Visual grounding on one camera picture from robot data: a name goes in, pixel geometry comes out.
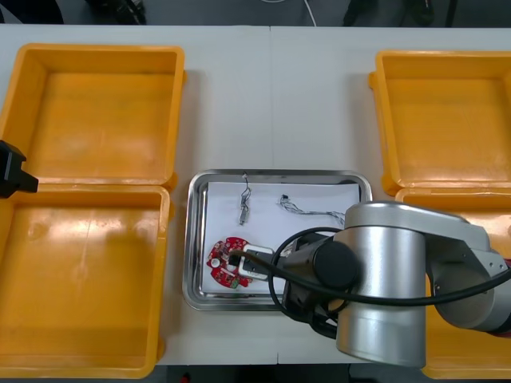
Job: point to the yellow-orange plastic bin with handwriting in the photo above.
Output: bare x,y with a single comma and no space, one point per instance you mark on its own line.
495,215

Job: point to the black chair base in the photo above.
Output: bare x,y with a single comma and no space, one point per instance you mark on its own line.
127,12

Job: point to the round red circuit board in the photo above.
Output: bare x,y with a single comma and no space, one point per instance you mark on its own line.
221,273

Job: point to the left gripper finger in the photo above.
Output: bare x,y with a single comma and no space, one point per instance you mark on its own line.
30,183

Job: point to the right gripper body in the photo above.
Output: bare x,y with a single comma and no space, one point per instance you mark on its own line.
297,259

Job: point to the white sheet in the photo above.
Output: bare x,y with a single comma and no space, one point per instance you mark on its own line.
223,215

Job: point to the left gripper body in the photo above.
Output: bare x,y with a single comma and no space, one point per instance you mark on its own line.
10,171

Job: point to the small metal solenoid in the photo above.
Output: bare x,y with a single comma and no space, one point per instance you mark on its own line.
243,215

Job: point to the steel tray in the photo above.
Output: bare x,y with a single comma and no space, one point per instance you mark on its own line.
191,239

